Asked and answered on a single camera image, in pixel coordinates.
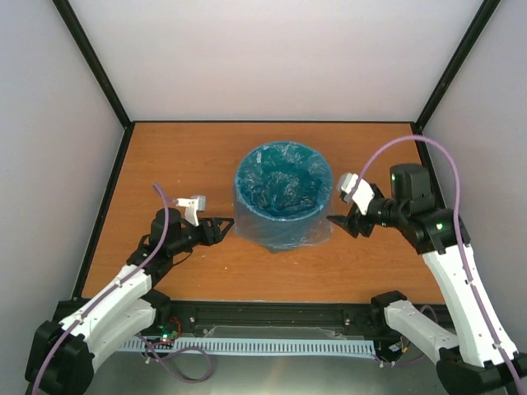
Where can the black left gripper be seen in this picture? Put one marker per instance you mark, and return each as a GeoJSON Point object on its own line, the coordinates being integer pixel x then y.
{"type": "Point", "coordinates": [214, 230]}

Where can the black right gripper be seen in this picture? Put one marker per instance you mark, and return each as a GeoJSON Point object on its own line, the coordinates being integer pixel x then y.
{"type": "Point", "coordinates": [352, 223]}

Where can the blue plastic trash bag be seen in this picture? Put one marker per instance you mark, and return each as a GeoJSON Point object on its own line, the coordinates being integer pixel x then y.
{"type": "Point", "coordinates": [284, 197]}

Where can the teal plastic trash bin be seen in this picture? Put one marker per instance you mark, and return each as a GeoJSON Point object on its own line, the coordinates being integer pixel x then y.
{"type": "Point", "coordinates": [284, 230]}

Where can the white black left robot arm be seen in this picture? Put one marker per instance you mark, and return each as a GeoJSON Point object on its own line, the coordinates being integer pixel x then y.
{"type": "Point", "coordinates": [66, 354]}

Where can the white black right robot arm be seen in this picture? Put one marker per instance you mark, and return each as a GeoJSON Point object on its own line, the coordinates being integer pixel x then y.
{"type": "Point", "coordinates": [478, 356]}

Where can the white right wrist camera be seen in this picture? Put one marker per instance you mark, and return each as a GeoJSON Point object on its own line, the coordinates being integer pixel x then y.
{"type": "Point", "coordinates": [353, 189]}

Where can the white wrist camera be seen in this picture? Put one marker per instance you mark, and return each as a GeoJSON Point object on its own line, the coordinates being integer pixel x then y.
{"type": "Point", "coordinates": [192, 206]}
{"type": "Point", "coordinates": [353, 189]}

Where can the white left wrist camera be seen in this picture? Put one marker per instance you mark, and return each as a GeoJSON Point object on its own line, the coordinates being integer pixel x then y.
{"type": "Point", "coordinates": [192, 206]}

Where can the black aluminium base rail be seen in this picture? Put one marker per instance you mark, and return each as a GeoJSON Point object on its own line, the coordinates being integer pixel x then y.
{"type": "Point", "coordinates": [192, 316]}

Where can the light blue slotted cable duct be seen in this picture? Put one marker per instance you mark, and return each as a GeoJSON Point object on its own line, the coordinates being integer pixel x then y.
{"type": "Point", "coordinates": [271, 347]}

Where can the grey metal base plate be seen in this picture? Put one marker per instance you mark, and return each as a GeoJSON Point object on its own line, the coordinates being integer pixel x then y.
{"type": "Point", "coordinates": [128, 373]}

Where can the black frame post left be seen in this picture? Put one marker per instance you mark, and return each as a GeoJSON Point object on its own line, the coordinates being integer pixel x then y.
{"type": "Point", "coordinates": [76, 30]}

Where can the black frame post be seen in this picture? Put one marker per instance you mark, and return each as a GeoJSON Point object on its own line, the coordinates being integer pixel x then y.
{"type": "Point", "coordinates": [476, 27]}
{"type": "Point", "coordinates": [76, 30]}

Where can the black frame post right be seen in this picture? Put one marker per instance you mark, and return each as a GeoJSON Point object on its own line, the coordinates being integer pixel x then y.
{"type": "Point", "coordinates": [476, 27]}

